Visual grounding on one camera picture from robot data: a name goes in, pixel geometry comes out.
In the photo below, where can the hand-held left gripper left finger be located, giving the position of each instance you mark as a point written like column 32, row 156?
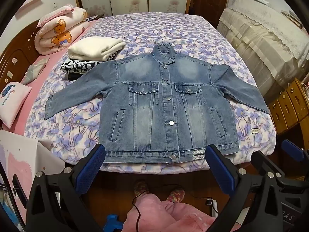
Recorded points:
column 90, row 170

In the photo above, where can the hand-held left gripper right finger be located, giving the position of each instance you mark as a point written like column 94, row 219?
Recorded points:
column 221, row 171

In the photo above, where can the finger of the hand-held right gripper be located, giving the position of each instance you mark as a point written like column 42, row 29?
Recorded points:
column 292, row 149
column 263, row 162

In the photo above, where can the blue denim jacket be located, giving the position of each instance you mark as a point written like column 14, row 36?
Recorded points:
column 144, row 101

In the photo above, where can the white power plug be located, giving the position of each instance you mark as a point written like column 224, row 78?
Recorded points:
column 215, row 207

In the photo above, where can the wooden drawer cabinet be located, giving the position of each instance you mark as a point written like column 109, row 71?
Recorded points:
column 287, row 108

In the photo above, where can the person's right knitted slipper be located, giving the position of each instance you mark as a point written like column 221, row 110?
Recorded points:
column 175, row 195

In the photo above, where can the person's knitted slipper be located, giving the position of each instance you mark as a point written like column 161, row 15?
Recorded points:
column 141, row 188
column 175, row 195

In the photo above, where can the person's left knitted slipper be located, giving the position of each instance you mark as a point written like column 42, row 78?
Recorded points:
column 141, row 188

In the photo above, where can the blue plastic object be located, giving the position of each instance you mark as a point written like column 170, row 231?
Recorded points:
column 112, row 222

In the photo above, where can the white pink cardboard box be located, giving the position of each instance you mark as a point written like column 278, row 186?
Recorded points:
column 29, row 154

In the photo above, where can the small pink pillow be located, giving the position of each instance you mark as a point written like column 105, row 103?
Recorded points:
column 14, row 101

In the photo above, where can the folded black white patterned cloth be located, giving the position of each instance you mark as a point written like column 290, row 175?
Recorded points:
column 77, row 66

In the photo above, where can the pink bed sheet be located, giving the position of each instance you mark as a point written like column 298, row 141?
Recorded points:
column 41, row 70

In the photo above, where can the cream lace covered furniture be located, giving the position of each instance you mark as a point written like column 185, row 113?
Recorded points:
column 260, row 41

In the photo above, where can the grey patterned cushion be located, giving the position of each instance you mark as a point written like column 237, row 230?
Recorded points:
column 33, row 71

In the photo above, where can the folded cream sweater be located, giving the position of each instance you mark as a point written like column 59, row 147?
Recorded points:
column 96, row 47

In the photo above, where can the wooden headboard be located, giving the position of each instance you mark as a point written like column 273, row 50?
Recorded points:
column 14, row 53

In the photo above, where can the rolled pink bear quilt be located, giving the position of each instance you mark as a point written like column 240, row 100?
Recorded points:
column 60, row 31

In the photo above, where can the purple cat print blanket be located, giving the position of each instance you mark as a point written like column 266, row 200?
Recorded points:
column 149, row 29

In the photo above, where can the pink wall shelf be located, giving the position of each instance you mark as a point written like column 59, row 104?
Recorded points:
column 38, row 6

